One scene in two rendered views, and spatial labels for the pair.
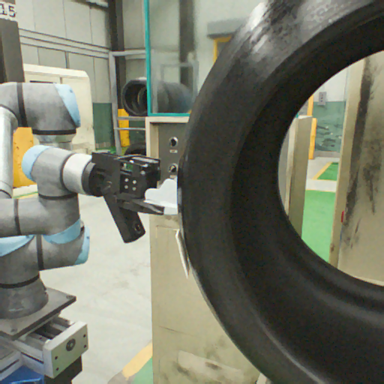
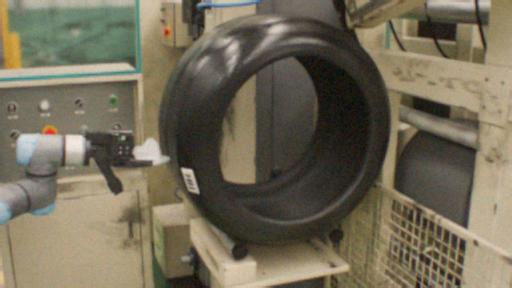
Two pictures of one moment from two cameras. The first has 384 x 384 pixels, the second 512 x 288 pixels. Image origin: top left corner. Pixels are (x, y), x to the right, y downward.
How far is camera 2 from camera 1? 99 cm
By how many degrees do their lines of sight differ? 44
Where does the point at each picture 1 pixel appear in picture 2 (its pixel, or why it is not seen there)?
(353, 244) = (225, 164)
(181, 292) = (46, 269)
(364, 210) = (229, 140)
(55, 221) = (49, 195)
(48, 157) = (46, 143)
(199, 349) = not seen: outside the picture
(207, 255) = (210, 176)
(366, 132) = not seen: hidden behind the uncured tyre
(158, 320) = not seen: outside the picture
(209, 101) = (206, 96)
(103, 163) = (97, 139)
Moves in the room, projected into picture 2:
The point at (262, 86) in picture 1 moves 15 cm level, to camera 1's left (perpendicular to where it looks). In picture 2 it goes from (234, 89) to (182, 98)
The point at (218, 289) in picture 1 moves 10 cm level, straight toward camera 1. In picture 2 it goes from (216, 193) to (243, 205)
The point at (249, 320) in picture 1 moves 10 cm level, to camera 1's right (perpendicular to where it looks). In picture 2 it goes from (234, 203) to (263, 193)
